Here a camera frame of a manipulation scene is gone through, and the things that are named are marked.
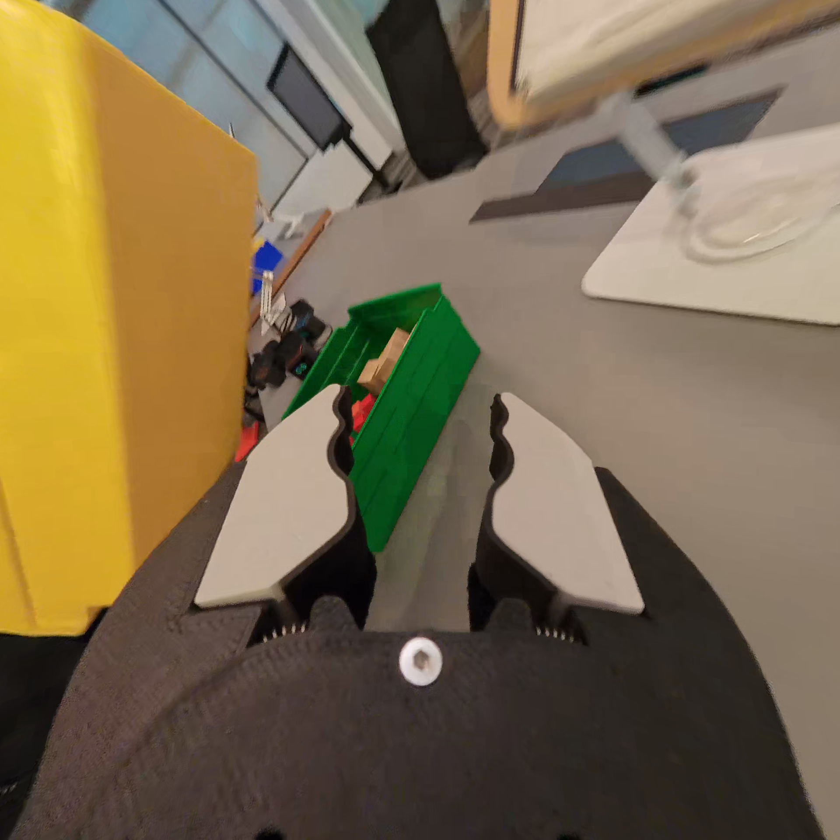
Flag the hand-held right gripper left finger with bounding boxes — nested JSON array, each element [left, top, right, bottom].
[[194, 385, 378, 631]]

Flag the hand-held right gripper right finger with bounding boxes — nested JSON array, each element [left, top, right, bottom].
[[467, 392, 645, 634]]

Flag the green plastic box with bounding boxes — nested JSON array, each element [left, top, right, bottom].
[[282, 283, 481, 553]]

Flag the pile of wooden cubes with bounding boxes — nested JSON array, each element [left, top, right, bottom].
[[351, 328, 413, 447]]

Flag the yellow plastic box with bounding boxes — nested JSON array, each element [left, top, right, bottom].
[[0, 0, 260, 637]]

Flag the black devices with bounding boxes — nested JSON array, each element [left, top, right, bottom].
[[245, 298, 333, 421]]

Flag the blue bin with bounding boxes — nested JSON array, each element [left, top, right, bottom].
[[251, 239, 284, 294]]

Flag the white board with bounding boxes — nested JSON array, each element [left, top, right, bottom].
[[583, 125, 840, 326]]

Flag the black tape strip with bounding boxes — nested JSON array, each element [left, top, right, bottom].
[[469, 172, 651, 224]]

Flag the dark screen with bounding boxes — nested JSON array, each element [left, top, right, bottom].
[[266, 42, 353, 151]]

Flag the black cabinet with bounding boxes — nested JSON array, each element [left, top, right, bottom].
[[366, 0, 488, 179]]

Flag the wooden-framed board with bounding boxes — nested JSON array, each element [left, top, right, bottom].
[[487, 0, 840, 130]]

